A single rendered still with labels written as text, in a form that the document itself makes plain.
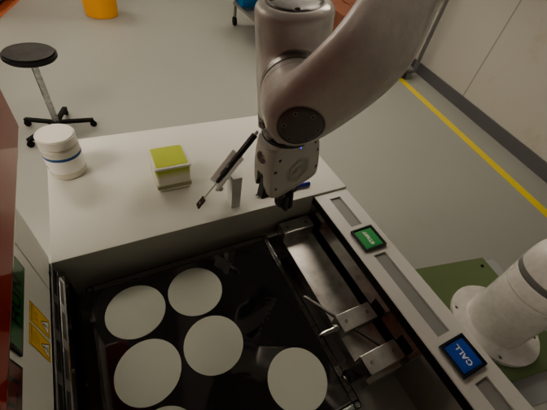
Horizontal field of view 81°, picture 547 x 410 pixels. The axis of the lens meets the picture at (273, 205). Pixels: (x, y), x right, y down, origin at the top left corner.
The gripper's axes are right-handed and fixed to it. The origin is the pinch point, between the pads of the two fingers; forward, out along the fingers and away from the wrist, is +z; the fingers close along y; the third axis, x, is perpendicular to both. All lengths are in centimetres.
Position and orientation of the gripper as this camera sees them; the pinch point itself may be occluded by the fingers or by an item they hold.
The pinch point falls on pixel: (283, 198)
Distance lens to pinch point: 57.4
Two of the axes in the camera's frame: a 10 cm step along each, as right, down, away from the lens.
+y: 7.8, -4.8, 3.9
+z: -0.1, 6.2, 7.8
